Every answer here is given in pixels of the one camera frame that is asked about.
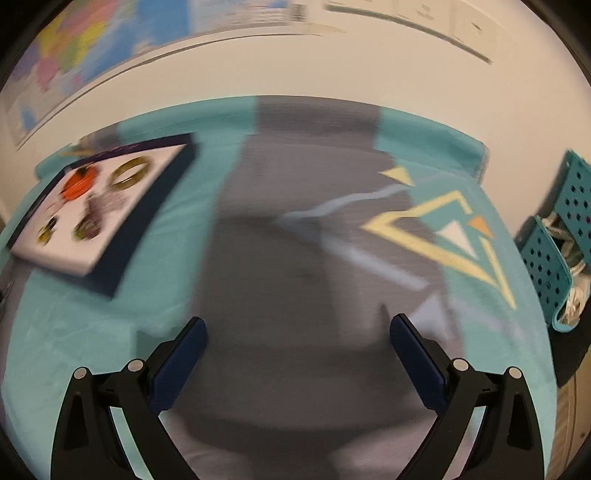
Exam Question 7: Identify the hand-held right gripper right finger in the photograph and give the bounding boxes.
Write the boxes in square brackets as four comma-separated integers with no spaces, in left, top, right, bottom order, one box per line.
[390,314,546,480]

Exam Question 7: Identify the dark blue shallow box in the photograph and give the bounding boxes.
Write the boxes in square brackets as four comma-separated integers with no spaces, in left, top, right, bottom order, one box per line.
[8,133,198,297]

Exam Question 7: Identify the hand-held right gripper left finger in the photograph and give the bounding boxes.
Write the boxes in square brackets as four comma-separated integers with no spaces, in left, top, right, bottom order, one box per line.
[50,318,208,480]

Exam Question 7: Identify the orange strap watch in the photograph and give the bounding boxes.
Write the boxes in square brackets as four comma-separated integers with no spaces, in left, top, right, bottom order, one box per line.
[60,166,100,201]

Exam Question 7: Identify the teal grey printed blanket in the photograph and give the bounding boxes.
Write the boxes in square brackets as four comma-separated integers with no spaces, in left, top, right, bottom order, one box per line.
[0,95,559,480]

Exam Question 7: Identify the purple bead bracelet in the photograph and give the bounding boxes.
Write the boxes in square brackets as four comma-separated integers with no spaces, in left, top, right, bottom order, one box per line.
[74,215,105,241]

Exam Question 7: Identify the tortoiseshell bangle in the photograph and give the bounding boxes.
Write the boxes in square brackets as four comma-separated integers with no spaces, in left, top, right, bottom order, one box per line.
[111,156,152,191]

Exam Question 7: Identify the teal perforated basket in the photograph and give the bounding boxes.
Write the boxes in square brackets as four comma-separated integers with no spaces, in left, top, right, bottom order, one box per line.
[515,150,591,333]

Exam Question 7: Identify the colourful wall map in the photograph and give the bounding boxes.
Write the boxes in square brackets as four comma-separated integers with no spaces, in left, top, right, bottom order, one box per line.
[0,0,345,148]

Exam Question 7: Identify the clear crystal bead bracelet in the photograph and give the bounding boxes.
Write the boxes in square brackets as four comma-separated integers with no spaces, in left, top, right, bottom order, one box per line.
[88,191,127,215]

